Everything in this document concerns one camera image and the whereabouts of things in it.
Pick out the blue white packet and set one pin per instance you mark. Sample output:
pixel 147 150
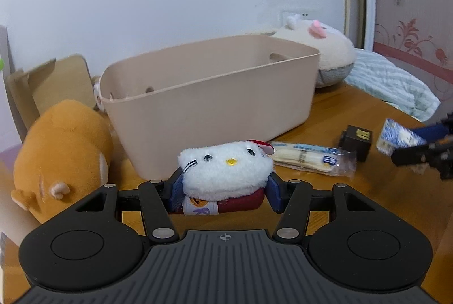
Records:
pixel 393 135

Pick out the white cat plush red body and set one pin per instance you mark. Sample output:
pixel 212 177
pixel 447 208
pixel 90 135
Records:
pixel 223 169

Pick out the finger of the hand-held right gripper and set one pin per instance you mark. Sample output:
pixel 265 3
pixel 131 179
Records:
pixel 431 132
pixel 414 155

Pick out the clear wrapped biscuit packet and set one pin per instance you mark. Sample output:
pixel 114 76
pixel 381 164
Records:
pixel 304 155

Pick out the cream plush with pink bow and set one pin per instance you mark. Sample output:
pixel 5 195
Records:
pixel 332 52

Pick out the green striped blanket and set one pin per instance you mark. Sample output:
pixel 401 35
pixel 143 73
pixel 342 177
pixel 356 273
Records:
pixel 389 84

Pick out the purple headboard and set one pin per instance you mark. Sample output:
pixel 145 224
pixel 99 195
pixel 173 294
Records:
pixel 7 155

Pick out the brown cardboard box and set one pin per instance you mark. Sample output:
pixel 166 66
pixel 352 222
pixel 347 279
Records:
pixel 19 95

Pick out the light wooden board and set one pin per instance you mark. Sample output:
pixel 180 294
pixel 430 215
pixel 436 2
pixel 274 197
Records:
pixel 63 84

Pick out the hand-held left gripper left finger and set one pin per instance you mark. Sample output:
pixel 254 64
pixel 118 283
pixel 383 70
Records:
pixel 175 192

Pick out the white pink round toy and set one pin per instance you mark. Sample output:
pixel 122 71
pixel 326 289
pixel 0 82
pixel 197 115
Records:
pixel 98 100

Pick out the white wall socket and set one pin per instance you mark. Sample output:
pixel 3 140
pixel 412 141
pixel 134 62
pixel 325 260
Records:
pixel 293 14

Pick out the beige plastic container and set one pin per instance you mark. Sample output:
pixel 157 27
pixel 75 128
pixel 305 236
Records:
pixel 212 120

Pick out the black cardboard box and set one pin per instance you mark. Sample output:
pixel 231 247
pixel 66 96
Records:
pixel 354 144

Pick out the orange hamster plush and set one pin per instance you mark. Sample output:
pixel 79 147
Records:
pixel 63 151

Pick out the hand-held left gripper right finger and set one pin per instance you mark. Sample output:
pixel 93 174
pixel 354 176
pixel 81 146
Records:
pixel 274 194

